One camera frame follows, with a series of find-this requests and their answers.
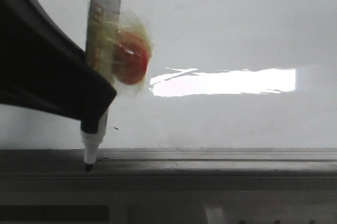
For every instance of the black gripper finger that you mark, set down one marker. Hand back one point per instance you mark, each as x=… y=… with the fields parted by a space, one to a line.
x=43 y=69

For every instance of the white black-tipped marker pen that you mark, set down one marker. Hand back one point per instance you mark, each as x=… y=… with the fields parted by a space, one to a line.
x=101 y=12

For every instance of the red disc taped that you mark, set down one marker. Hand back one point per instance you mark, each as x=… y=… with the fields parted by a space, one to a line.
x=132 y=53

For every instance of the white whiteboard with aluminium frame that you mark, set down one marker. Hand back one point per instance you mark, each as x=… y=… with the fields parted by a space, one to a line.
x=239 y=95

